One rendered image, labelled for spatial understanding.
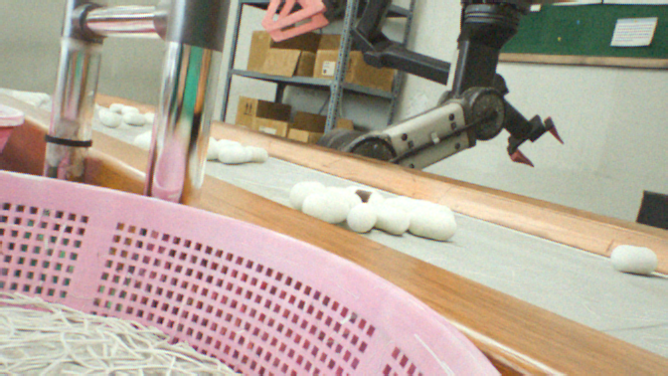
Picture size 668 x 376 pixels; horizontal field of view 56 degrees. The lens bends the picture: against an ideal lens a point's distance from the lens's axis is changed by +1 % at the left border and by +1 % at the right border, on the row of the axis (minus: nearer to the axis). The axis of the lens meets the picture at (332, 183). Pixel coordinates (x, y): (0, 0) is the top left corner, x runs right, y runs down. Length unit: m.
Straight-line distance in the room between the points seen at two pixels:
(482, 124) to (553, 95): 1.58
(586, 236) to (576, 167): 2.20
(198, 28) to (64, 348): 0.13
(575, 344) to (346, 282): 0.06
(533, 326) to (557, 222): 0.40
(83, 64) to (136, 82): 5.09
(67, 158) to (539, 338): 0.30
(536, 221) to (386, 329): 0.43
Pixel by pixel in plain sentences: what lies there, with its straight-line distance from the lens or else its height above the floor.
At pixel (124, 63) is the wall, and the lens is 5.44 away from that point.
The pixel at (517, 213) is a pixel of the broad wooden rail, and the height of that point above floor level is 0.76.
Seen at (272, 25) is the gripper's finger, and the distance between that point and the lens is 0.80.
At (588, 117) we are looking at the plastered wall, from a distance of 2.77.
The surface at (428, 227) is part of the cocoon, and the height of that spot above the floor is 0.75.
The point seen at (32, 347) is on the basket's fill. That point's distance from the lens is 0.20.
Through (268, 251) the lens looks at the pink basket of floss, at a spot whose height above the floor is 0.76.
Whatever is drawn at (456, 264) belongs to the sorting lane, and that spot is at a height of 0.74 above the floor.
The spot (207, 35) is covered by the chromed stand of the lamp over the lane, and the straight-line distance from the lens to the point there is 0.25.
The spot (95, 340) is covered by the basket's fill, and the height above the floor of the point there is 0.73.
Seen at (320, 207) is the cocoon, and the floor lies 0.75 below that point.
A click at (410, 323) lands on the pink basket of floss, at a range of 0.16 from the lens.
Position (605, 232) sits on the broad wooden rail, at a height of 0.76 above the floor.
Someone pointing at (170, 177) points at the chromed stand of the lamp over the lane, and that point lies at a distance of 0.26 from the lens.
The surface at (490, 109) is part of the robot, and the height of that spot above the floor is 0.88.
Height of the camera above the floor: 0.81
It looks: 6 degrees down
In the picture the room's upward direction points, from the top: 10 degrees clockwise
